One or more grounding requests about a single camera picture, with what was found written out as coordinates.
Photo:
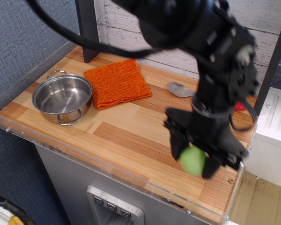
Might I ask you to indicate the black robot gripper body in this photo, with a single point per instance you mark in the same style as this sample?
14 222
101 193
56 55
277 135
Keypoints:
209 126

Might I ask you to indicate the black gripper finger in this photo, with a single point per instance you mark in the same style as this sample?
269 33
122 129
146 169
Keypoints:
178 141
212 164

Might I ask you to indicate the green toy lemon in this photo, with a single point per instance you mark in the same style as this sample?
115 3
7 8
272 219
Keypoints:
193 160

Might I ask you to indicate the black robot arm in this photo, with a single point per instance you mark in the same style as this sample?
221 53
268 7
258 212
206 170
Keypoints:
225 54

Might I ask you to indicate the orange red folded cloth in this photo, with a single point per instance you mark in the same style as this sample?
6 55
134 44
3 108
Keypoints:
117 83

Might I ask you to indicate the white plastic side unit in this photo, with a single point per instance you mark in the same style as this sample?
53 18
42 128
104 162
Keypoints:
264 160

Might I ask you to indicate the grey toy fridge cabinet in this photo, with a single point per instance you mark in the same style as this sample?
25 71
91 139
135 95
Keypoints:
91 197

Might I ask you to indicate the stainless steel pot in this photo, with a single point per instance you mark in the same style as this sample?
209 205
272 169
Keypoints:
63 98

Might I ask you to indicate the clear acrylic table guard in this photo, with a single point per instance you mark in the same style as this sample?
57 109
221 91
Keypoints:
135 151

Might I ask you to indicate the yellow object bottom left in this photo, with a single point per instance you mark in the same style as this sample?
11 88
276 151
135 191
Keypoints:
15 220

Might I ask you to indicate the spoon with red handle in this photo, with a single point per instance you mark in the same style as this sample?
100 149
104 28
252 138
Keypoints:
182 91

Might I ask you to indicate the dark right shelf post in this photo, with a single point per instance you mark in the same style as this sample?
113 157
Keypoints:
270 73

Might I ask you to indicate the dark shelf post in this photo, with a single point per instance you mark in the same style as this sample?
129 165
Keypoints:
270 73
87 20

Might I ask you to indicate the dark left shelf post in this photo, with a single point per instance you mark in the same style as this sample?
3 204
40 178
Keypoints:
87 20

